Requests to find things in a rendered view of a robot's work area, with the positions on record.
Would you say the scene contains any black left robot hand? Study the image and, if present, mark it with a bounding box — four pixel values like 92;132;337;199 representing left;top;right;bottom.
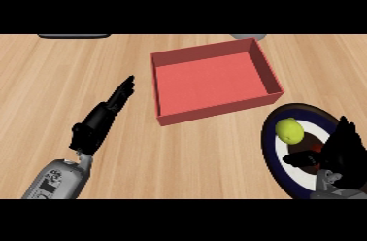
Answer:
67;75;135;156

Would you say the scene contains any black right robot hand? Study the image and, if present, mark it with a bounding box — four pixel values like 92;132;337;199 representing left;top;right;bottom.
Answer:
281;115;367;190

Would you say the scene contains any dark flat appliance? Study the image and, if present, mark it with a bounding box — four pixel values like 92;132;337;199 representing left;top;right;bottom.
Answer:
35;33;113;40

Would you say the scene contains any dark blue and white plate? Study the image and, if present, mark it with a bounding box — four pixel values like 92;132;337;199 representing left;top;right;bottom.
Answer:
259;102;367;200

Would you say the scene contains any red cardboard box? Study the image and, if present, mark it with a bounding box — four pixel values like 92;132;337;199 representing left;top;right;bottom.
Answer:
148;37;287;127

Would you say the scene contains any grey round object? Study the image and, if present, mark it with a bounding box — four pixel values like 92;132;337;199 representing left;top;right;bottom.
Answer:
229;33;268;42

